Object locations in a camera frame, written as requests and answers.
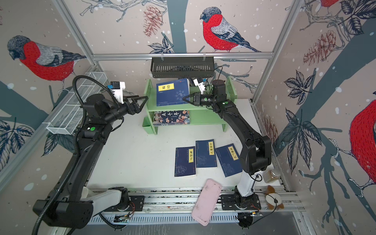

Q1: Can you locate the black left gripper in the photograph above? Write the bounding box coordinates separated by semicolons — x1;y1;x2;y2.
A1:
103;93;148;125

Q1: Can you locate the blue book yellow label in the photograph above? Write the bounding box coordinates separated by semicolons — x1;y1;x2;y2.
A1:
156;78;190;106

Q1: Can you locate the colourful illustrated thick book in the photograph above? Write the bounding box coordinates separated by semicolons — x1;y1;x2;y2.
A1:
152;110;191;126

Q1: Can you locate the dark blue bottom book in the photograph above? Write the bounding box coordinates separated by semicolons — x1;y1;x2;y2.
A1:
174;146;196;177

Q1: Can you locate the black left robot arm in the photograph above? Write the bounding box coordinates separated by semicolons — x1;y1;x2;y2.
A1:
32;75;148;235

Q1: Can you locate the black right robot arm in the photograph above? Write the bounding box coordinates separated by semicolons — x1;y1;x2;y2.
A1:
183;80;272;210

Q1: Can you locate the green wooden shelf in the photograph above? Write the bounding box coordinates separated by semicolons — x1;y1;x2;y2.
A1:
143;79;229;135

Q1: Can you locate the black hanging basket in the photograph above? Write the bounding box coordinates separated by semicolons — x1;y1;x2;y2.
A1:
150;57;215;78

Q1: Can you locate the pink plastic tray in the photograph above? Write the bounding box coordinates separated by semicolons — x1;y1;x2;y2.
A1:
192;179;222;226

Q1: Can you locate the small glass jar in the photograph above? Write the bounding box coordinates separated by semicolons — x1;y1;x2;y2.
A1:
263;169;281;184

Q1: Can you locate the small plush toy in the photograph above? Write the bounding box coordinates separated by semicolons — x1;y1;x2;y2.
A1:
265;185;285;211

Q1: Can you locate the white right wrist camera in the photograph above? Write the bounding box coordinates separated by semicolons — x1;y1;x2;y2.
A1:
193;78;207;95

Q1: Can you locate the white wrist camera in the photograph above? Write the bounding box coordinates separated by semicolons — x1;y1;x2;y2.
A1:
107;81;125;104
193;78;207;95

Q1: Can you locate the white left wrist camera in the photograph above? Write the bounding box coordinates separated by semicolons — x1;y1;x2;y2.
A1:
107;81;125;104

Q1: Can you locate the white wire mesh basket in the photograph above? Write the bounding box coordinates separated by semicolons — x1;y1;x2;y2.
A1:
47;78;104;135

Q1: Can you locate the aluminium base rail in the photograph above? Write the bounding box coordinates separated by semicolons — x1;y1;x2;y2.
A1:
89;188;305;225

